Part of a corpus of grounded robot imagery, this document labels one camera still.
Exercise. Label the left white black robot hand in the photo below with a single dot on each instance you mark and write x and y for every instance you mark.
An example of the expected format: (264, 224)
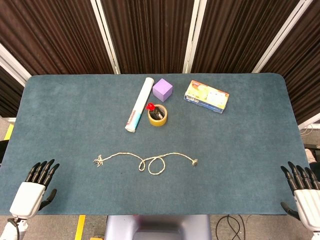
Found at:
(27, 197)

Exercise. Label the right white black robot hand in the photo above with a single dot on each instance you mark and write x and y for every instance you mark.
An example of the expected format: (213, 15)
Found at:
(308, 205)

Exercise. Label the dark brown partition panel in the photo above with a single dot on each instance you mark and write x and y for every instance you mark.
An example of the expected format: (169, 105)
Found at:
(8, 95)
(237, 32)
(150, 32)
(50, 32)
(305, 62)

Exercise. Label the blue felt table mat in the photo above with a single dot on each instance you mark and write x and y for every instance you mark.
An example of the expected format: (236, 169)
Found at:
(75, 112)

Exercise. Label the black bottle with red cap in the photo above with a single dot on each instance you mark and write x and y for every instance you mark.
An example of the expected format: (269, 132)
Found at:
(157, 113)

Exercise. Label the purple foam cube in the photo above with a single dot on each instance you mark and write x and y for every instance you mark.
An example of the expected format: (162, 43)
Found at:
(162, 90)

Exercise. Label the yellow floor tape strip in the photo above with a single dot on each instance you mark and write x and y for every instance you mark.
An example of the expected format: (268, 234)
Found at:
(9, 131)
(80, 227)

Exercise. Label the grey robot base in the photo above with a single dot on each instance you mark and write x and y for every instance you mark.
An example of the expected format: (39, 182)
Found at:
(120, 227)

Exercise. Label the white shoe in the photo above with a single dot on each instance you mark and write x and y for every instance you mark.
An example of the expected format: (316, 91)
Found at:
(310, 155)

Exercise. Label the yellow blue cardboard box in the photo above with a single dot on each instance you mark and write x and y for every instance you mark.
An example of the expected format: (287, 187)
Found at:
(207, 96)

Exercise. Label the white rolled paper tube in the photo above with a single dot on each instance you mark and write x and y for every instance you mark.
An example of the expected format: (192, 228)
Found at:
(140, 105)

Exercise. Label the yellow tape roll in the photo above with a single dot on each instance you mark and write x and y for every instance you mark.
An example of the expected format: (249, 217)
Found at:
(157, 122)

